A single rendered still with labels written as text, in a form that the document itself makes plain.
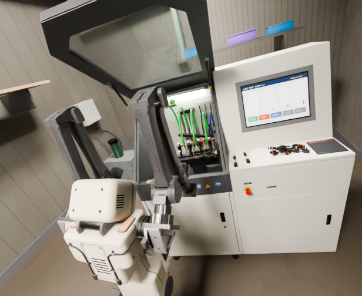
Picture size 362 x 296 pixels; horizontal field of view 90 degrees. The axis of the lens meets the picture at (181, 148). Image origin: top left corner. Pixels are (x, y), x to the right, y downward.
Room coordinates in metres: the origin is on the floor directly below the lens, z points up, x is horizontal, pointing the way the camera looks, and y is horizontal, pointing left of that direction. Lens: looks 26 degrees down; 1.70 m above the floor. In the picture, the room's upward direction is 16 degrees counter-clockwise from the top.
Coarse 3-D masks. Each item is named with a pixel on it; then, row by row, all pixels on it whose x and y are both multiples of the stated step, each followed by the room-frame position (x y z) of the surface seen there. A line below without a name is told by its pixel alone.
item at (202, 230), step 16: (176, 208) 1.07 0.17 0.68; (192, 208) 1.04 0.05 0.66; (208, 208) 1.01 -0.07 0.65; (224, 208) 0.98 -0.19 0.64; (176, 224) 1.08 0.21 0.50; (192, 224) 1.05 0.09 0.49; (208, 224) 1.01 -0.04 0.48; (224, 224) 0.98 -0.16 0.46; (176, 240) 1.10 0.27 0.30; (192, 240) 1.06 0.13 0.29; (208, 240) 1.02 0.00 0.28; (224, 240) 0.99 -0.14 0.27
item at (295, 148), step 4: (296, 144) 0.96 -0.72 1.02; (300, 144) 0.98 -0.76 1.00; (268, 148) 1.03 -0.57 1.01; (272, 148) 1.01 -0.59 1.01; (276, 148) 1.00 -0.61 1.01; (280, 148) 0.97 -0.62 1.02; (284, 148) 0.96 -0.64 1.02; (288, 148) 0.96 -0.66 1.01; (292, 148) 0.96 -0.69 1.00; (296, 148) 0.94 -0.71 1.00; (300, 148) 0.95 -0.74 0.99; (304, 148) 0.93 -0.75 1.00; (272, 152) 0.96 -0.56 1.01; (276, 152) 0.97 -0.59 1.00; (280, 152) 0.98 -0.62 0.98; (288, 152) 0.94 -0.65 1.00; (296, 152) 0.93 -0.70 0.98; (304, 152) 0.90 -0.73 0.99; (308, 152) 0.89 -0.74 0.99
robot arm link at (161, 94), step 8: (160, 88) 0.68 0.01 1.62; (160, 96) 0.67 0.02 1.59; (160, 104) 0.67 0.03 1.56; (168, 104) 0.69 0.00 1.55; (160, 112) 0.68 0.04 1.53; (160, 120) 0.67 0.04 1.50; (160, 128) 0.67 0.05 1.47; (168, 128) 0.71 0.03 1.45; (160, 136) 0.68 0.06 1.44; (168, 136) 0.68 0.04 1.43; (168, 144) 0.67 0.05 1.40; (168, 152) 0.67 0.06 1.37; (168, 160) 0.68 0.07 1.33; (176, 160) 0.69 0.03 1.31; (176, 168) 0.67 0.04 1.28; (176, 176) 0.68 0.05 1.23
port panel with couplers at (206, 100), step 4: (204, 96) 1.50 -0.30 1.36; (208, 96) 1.49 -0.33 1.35; (196, 100) 1.52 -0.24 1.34; (200, 100) 1.51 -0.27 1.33; (204, 100) 1.50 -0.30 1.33; (208, 100) 1.49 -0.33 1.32; (196, 104) 1.52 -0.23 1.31; (200, 104) 1.51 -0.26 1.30; (208, 104) 1.49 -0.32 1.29; (200, 108) 1.51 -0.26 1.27; (204, 108) 1.50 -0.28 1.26; (208, 108) 1.50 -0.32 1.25; (212, 108) 1.49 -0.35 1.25; (208, 112) 1.50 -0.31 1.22; (212, 112) 1.49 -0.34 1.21; (200, 116) 1.49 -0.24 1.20; (208, 116) 1.50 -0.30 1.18; (212, 116) 1.49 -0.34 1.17; (200, 120) 1.52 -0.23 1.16; (208, 120) 1.50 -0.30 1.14; (212, 124) 1.49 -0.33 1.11; (212, 128) 1.49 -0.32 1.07
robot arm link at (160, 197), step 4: (156, 188) 0.59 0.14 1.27; (160, 188) 0.58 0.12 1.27; (164, 188) 0.57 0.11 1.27; (156, 192) 0.57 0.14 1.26; (160, 192) 0.56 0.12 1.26; (164, 192) 0.56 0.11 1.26; (156, 196) 0.55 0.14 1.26; (160, 196) 0.54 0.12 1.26; (164, 196) 0.54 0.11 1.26; (156, 200) 0.54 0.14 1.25; (160, 200) 0.53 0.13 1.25; (164, 200) 0.53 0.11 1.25; (168, 200) 0.54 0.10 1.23; (168, 204) 0.53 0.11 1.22
